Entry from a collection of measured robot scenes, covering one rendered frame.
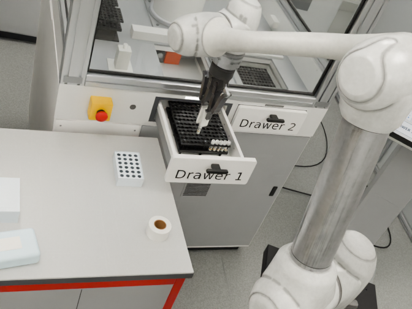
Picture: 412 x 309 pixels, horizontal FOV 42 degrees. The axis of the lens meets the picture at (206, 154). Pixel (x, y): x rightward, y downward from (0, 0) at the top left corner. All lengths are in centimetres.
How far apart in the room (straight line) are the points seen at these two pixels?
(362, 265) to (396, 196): 103
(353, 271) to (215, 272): 127
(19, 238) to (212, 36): 73
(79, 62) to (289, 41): 71
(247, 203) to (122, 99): 85
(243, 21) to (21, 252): 84
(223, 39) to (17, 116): 192
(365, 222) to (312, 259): 131
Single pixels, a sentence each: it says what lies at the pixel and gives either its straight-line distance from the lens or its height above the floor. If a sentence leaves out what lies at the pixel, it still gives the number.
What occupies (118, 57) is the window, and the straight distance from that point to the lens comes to 178.
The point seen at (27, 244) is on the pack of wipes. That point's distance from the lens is 151.
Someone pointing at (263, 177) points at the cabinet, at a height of 55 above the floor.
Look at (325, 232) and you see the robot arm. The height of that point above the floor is 122.
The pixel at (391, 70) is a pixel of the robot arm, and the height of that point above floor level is 161.
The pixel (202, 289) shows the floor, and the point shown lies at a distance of 255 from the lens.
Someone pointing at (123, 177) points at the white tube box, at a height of 80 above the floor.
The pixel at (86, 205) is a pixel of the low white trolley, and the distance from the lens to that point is 168.
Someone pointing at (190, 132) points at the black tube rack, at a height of 90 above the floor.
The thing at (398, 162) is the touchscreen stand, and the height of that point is 81.
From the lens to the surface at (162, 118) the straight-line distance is 185.
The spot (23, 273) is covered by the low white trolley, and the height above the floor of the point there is 76.
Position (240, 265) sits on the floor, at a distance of 271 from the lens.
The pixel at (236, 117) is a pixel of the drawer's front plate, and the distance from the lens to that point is 200.
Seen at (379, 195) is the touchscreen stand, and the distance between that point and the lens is 247.
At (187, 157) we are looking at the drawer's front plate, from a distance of 168.
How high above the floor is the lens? 201
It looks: 39 degrees down
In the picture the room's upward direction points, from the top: 23 degrees clockwise
